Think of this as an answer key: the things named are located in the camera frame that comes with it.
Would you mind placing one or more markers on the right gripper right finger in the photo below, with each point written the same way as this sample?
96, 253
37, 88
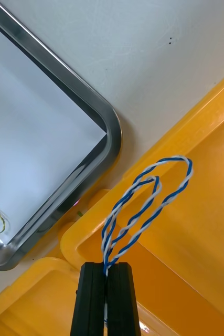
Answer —
122, 302

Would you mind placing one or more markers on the steel tray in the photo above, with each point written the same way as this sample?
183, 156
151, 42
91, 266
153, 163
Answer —
114, 131

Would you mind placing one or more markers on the yellow-orange plastic bin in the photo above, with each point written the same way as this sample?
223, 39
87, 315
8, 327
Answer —
208, 183
38, 302

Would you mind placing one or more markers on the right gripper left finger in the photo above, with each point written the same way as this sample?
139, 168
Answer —
90, 302

